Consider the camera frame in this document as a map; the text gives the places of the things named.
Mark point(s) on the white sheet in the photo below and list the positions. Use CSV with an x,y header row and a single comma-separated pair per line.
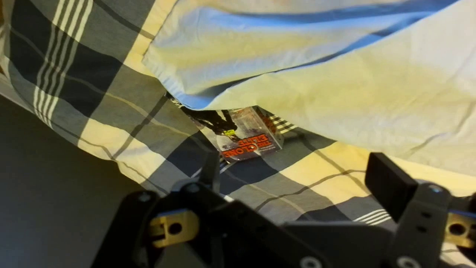
x,y
346,83

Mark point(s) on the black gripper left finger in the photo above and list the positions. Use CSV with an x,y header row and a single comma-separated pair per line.
x,y
197,223

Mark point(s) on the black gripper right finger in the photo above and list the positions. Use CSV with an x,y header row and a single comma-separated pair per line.
x,y
421,223

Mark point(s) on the magazine with orange print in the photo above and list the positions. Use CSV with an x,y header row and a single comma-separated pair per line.
x,y
242,134

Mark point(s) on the yellow grey plaid comforter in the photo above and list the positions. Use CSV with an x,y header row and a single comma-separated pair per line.
x,y
98,89

